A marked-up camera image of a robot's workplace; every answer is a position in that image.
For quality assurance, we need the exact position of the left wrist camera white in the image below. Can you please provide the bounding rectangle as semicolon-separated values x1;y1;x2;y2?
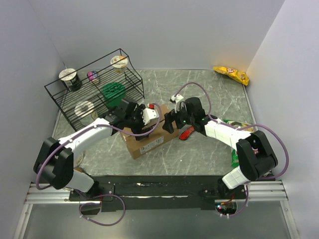
142;104;160;126

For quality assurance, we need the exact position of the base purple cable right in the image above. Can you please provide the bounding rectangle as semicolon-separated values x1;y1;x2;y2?
220;181;250;220

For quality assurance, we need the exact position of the yellow lays chips bag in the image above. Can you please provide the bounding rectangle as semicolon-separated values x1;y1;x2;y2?
213;66;250;86

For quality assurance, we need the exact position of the brown cardboard express box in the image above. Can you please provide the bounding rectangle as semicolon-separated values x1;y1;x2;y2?
120;105;179;159

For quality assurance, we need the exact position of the black wire rack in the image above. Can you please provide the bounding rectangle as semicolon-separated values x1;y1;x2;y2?
44;48;145;131

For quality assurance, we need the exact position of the dark labelled yogurt cup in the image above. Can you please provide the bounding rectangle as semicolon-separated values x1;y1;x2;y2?
58;68;82;92

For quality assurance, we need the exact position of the green lidded jar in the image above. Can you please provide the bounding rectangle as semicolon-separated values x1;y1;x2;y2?
102;82;126;108

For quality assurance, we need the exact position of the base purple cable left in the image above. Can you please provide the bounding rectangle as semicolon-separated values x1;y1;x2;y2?
74;191;126;227

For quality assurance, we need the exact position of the small purple yogurt cup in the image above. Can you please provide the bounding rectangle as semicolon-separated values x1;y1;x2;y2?
87;71;99;84

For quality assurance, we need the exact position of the red black utility knife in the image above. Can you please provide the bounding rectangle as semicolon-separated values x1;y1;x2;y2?
179;126;195;141

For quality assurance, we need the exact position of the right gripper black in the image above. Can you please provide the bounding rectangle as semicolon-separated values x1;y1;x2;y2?
162;103;194;134

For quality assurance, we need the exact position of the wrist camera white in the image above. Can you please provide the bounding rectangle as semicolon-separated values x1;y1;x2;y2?
142;104;160;126
170;94;184;113

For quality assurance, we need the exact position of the yogurt cup peach label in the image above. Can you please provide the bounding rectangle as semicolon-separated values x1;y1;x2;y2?
110;55;128;74

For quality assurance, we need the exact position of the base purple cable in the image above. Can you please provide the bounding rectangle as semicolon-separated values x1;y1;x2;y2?
220;181;250;220
74;191;126;227

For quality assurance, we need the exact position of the white chobani yogurt cup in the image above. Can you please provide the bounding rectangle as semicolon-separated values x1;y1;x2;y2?
74;152;85;167

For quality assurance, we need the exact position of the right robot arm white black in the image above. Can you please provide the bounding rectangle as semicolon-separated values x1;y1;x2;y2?
162;95;278;199

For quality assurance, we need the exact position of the green cassava chips bag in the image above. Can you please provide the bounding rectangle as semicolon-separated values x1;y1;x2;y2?
223;119;255;168

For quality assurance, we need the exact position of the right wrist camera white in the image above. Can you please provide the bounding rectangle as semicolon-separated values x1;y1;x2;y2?
170;94;184;113

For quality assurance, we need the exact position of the orange labelled tin can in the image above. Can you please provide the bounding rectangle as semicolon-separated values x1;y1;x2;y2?
74;167;86;173

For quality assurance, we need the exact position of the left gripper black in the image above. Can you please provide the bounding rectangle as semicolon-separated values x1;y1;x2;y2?
125;104;153;139

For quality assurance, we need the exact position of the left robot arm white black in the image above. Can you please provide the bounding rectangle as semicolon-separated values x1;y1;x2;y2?
33;99;161;200

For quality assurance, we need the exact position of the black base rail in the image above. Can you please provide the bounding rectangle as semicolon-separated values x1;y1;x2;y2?
69;175;246;212

